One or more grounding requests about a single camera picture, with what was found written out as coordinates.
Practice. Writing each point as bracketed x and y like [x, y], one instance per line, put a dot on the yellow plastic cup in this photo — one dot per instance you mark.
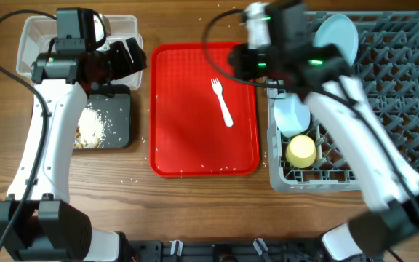
[301, 151]

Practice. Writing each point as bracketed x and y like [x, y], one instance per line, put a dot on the grey dishwasher rack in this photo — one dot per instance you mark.
[387, 61]

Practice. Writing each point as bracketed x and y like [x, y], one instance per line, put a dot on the food scraps with rice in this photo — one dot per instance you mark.
[102, 128]

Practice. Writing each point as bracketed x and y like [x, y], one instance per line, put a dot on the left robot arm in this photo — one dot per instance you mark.
[37, 221]

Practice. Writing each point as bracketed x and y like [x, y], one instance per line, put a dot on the red serving tray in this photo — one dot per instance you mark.
[187, 134]

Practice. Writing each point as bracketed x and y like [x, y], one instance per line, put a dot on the large light blue plate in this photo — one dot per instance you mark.
[340, 31]

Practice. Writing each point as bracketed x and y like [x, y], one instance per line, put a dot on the small light blue bowl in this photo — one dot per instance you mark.
[292, 117]

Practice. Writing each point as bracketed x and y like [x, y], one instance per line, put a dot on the black plastic tray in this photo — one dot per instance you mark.
[65, 104]

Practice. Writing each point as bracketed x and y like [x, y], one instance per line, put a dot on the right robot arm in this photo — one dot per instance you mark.
[280, 47]

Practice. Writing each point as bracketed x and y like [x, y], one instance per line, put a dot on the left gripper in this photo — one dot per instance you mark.
[124, 65]

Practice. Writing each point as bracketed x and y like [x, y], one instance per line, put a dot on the white plastic spoon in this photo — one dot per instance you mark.
[318, 144]

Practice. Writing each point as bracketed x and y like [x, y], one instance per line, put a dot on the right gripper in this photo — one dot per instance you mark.
[238, 60]

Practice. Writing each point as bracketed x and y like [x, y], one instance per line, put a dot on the white plastic fork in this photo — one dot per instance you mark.
[218, 90]

